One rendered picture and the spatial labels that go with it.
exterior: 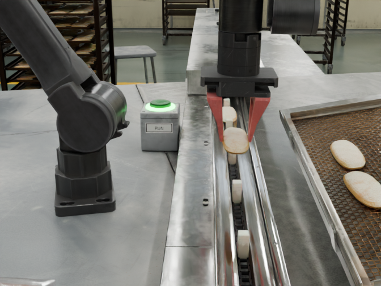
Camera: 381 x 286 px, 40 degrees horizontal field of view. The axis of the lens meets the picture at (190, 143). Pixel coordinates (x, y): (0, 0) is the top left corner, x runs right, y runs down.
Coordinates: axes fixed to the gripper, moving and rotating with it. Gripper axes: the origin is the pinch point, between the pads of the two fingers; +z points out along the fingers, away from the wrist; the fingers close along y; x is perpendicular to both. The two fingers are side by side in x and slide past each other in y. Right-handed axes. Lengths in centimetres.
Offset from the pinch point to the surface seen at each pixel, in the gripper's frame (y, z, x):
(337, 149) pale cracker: 14.6, 2.0, 0.3
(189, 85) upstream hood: -7.9, 4.5, 45.2
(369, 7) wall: 227, 55, 700
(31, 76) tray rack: -107, 48, 230
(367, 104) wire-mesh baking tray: 24.1, 0.6, 19.2
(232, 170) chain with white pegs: 0.2, 8.9, 7.8
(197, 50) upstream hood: -7, 1, 68
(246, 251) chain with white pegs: 0.6, 7.8, -17.7
